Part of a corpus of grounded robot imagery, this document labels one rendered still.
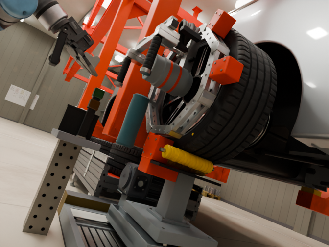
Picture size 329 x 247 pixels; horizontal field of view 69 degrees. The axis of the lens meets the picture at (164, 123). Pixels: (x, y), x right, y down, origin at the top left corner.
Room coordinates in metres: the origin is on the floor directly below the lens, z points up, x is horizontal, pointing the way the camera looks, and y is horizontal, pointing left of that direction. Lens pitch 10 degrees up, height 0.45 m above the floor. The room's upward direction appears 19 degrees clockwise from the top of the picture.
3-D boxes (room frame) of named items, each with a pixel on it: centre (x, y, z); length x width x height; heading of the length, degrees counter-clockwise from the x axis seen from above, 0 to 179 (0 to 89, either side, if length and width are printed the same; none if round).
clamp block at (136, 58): (1.18, 0.25, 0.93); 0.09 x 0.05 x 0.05; 116
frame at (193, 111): (1.11, -0.01, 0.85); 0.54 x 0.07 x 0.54; 26
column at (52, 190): (1.17, 0.40, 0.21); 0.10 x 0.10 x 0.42; 26
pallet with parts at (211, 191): (7.95, -1.83, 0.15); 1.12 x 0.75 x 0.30; 33
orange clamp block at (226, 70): (0.83, -0.15, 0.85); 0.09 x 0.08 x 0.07; 26
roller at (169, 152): (1.05, -0.15, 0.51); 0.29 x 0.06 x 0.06; 116
